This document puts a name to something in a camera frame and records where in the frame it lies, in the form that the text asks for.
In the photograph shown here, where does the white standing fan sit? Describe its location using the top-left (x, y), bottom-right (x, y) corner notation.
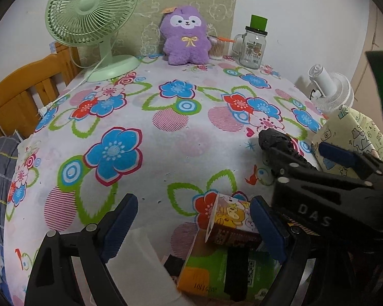
top-left (308, 64), bottom-right (354, 115)

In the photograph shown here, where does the green tissue pack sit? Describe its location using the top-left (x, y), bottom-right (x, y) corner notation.
top-left (177, 230), bottom-right (277, 303)

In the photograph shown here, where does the glass jar green lid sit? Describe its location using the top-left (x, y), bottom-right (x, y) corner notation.
top-left (232, 15), bottom-right (268, 69)

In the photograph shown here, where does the purple plush toy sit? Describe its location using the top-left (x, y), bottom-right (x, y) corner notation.
top-left (160, 5), bottom-right (212, 66)

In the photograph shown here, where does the small cotton swab jar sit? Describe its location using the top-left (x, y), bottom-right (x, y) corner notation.
top-left (208, 35), bottom-right (235, 60)

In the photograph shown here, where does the cartoon tissue pack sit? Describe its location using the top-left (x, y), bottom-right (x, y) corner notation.
top-left (205, 194), bottom-right (262, 251)

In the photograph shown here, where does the white roll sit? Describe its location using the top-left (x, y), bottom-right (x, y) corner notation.
top-left (107, 229), bottom-right (194, 305)

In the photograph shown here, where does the beige door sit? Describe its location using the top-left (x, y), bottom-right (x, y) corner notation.
top-left (351, 1), bottom-right (383, 123)

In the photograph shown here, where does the floral tablecloth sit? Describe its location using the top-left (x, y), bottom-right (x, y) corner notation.
top-left (4, 55), bottom-right (326, 305)

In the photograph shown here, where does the wooden chair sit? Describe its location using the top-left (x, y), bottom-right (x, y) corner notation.
top-left (0, 42), bottom-right (81, 137)

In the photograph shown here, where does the green desk fan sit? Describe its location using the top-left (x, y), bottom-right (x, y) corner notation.
top-left (45, 0), bottom-right (140, 82)

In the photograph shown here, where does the yellow cartoon storage box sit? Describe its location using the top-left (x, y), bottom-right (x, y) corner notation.
top-left (312, 105), bottom-right (383, 178)

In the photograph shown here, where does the white fan power cable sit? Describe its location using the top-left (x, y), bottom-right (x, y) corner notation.
top-left (38, 31), bottom-right (119, 117)

